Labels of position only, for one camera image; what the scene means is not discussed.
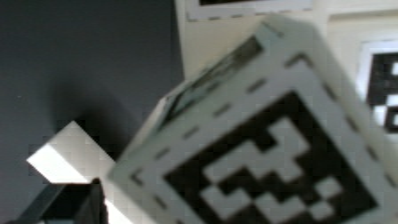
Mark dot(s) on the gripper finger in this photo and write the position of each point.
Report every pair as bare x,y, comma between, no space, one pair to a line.
69,204

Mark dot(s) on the white tagged cube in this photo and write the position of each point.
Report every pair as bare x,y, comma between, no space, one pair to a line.
264,153

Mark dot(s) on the white chair back frame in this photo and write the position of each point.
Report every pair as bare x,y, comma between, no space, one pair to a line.
211,36

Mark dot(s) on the white U-shaped obstacle fence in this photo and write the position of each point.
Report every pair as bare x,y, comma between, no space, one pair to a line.
72,162

